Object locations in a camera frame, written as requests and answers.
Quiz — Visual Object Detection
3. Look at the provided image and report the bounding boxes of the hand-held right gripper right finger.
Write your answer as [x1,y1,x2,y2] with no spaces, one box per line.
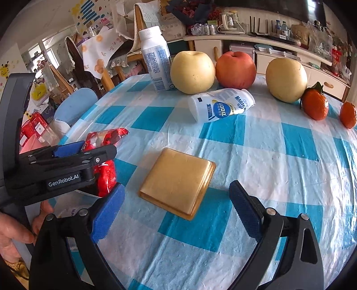
[229,180,325,290]

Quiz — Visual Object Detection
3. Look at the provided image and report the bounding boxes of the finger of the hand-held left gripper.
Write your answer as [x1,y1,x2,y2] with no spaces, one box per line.
[33,141,86,158]
[18,144,118,175]

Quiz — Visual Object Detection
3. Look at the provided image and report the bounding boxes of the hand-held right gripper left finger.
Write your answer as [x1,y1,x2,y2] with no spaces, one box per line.
[29,182,125,290]

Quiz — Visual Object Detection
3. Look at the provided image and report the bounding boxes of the red snack packet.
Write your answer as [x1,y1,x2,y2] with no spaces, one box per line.
[81,127,129,198]

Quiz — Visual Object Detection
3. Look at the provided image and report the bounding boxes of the person's left hand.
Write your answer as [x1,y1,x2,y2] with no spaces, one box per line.
[0,201,54,262]

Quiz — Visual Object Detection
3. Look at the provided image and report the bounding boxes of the red gift boxes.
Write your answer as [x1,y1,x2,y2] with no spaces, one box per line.
[21,111,48,140]

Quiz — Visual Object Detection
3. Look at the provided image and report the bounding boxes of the yellow bag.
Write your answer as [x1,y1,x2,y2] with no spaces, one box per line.
[30,82,48,101]

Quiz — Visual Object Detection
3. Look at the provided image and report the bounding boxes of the blue white checkered tablecloth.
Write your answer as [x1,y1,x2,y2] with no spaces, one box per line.
[54,73,357,290]

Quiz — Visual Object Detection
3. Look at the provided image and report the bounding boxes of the light wooden chair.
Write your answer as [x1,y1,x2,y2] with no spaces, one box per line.
[45,62,76,96]

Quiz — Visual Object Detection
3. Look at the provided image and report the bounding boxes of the dark wooden chair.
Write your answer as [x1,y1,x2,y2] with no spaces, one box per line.
[64,36,93,90]

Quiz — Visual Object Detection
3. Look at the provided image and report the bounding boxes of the white orange-print tablecloth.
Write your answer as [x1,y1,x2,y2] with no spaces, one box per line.
[81,26,124,82]

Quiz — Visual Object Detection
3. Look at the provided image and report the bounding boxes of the white yogurt bottle blue label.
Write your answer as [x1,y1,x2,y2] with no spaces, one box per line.
[187,88,256,124]

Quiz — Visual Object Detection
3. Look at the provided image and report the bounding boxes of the tall white milk bottle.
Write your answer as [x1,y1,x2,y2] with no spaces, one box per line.
[138,26,173,93]

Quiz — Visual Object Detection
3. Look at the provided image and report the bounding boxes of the tangerine with green leaf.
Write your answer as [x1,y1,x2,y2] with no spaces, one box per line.
[299,81,330,121]

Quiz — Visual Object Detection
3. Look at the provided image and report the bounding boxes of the wooden chair with cloth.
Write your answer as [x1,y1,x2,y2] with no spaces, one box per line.
[126,3,168,71]

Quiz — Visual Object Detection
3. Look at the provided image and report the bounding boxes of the yellow apple right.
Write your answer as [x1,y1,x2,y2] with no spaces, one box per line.
[265,57,308,103]

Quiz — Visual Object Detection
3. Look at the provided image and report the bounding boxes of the yellow apple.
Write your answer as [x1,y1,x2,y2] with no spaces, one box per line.
[170,51,216,95]
[265,57,308,103]

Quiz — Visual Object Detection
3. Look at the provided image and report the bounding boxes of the beige mesh food cover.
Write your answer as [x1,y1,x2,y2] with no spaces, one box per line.
[110,0,140,40]

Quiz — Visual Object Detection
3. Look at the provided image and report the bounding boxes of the small leafless tangerine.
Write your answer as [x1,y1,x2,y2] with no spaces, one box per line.
[339,101,357,129]

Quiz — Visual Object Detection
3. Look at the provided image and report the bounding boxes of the red apple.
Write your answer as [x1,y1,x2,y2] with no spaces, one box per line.
[215,51,257,90]

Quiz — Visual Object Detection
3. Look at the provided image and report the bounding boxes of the yellow apple left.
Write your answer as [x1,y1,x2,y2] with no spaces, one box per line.
[170,51,216,95]

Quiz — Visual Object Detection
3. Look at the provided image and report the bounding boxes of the cream television cabinet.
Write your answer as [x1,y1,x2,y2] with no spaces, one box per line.
[182,33,352,101]

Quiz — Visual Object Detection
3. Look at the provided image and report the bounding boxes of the red snack bag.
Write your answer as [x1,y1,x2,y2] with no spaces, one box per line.
[332,48,342,76]

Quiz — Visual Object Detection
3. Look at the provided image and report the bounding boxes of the silver cans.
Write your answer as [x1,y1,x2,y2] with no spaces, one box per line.
[192,23,218,36]

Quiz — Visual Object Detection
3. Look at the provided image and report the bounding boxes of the dark blue wrapped bouquet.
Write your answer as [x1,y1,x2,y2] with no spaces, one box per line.
[166,0,221,25]

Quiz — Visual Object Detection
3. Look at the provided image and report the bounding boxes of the clear bag of dried flowers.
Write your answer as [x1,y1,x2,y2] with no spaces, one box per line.
[308,26,334,55]

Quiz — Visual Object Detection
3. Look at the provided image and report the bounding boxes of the brown paper bag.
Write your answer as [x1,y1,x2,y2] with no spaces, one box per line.
[290,23,311,44]

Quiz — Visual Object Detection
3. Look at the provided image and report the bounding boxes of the glass electric kettle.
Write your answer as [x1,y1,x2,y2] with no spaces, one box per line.
[219,11,246,35]

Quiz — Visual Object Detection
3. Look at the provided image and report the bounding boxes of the black flat television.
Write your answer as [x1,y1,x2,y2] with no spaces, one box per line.
[195,0,348,34]

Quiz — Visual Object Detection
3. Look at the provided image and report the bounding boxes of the colourful wall stickers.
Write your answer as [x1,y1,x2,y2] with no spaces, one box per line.
[71,0,110,27]

